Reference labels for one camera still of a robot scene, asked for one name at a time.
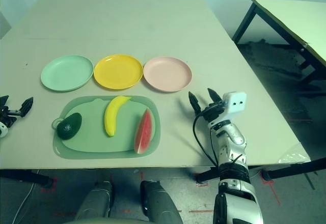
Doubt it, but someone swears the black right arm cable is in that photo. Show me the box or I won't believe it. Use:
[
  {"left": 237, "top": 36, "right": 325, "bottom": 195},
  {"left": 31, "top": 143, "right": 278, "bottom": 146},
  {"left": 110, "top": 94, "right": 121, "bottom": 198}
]
[{"left": 192, "top": 110, "right": 222, "bottom": 170}]

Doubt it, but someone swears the pale robot torso rim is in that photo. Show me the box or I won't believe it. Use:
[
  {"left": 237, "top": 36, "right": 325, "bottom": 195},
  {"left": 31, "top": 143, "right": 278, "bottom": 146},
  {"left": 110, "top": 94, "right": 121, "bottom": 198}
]
[{"left": 63, "top": 216, "right": 153, "bottom": 224}]

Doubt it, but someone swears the yellow banana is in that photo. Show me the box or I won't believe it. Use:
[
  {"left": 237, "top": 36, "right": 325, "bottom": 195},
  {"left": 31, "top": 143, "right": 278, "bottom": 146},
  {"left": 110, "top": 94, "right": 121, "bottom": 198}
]
[{"left": 104, "top": 95, "right": 132, "bottom": 137}]

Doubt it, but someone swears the red watermelon slice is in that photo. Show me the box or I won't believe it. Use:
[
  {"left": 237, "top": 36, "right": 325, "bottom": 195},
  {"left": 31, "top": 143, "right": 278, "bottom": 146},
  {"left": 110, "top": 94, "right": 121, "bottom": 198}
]
[{"left": 133, "top": 108, "right": 154, "bottom": 155}]

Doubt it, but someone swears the grey left robot leg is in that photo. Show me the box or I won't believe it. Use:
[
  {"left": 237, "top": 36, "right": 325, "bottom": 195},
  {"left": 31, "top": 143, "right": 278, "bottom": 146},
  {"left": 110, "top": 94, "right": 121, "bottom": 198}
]
[{"left": 76, "top": 180, "right": 114, "bottom": 219}]

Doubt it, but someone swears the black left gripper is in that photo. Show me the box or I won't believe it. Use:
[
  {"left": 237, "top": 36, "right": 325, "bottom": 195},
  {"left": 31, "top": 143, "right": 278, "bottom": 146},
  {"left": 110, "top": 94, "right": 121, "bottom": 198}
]
[{"left": 0, "top": 95, "right": 35, "bottom": 128}]

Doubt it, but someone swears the green silicone cutting mat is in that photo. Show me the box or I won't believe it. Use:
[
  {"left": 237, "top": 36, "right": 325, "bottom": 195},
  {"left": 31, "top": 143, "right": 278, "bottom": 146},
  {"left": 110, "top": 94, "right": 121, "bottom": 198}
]
[{"left": 51, "top": 95, "right": 161, "bottom": 160}]

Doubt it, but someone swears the grey right robot leg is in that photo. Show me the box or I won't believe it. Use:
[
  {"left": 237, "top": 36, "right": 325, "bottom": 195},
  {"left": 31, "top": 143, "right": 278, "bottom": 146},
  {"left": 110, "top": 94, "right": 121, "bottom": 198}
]
[{"left": 140, "top": 180, "right": 183, "bottom": 224}]

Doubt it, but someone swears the yellow plate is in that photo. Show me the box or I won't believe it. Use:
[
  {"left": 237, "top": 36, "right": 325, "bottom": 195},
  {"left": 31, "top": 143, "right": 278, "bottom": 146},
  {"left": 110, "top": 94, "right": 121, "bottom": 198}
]
[{"left": 93, "top": 53, "right": 144, "bottom": 91}]

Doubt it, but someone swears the dark green avocado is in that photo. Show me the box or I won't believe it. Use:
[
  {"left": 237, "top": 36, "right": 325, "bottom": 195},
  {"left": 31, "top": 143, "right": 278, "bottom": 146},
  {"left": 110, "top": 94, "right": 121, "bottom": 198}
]
[{"left": 56, "top": 113, "right": 83, "bottom": 141}]

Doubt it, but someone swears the clear plastic bag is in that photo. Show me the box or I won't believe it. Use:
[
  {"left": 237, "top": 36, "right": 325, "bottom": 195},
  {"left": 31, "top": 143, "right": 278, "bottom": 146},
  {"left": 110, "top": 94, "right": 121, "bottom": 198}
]
[{"left": 278, "top": 144, "right": 312, "bottom": 164}]

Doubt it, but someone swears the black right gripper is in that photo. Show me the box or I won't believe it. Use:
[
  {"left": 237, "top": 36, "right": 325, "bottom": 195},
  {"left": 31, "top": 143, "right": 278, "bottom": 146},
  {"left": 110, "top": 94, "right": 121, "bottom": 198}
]
[{"left": 188, "top": 88, "right": 226, "bottom": 124}]

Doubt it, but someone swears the pink plate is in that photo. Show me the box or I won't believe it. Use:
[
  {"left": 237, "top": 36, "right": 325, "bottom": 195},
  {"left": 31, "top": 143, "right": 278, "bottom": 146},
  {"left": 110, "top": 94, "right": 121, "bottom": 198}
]
[{"left": 143, "top": 56, "right": 193, "bottom": 93}]

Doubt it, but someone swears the side table with black legs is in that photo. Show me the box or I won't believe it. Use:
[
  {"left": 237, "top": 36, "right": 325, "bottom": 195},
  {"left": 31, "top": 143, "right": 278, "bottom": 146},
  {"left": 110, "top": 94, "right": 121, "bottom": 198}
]
[{"left": 232, "top": 0, "right": 326, "bottom": 89}]

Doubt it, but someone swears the grey robot leg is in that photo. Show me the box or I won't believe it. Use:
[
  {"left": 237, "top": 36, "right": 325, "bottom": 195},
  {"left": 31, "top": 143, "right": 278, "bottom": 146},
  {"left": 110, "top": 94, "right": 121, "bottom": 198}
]
[
  {"left": 76, "top": 180, "right": 114, "bottom": 219},
  {"left": 140, "top": 180, "right": 183, "bottom": 224}
]

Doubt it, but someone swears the white floor cable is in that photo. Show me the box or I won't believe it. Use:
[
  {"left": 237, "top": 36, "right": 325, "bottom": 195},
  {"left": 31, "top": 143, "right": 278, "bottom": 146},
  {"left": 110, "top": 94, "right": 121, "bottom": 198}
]
[{"left": 12, "top": 180, "right": 35, "bottom": 224}]

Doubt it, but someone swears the mint green plate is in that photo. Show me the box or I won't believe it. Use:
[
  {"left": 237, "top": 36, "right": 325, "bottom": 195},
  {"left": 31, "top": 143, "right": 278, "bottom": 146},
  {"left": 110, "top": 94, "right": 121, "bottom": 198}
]
[{"left": 40, "top": 54, "right": 94, "bottom": 92}]

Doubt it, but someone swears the black table leg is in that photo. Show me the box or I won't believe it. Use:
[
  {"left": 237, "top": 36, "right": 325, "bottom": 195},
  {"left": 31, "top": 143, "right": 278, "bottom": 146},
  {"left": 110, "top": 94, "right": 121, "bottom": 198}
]
[
  {"left": 197, "top": 166, "right": 221, "bottom": 184},
  {"left": 263, "top": 157, "right": 326, "bottom": 183},
  {"left": 0, "top": 169, "right": 56, "bottom": 188}
]

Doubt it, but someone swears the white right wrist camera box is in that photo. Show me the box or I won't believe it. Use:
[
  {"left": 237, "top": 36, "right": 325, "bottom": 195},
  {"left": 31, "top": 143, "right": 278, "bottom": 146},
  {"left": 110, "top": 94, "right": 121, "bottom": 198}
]
[{"left": 222, "top": 91, "right": 248, "bottom": 120}]

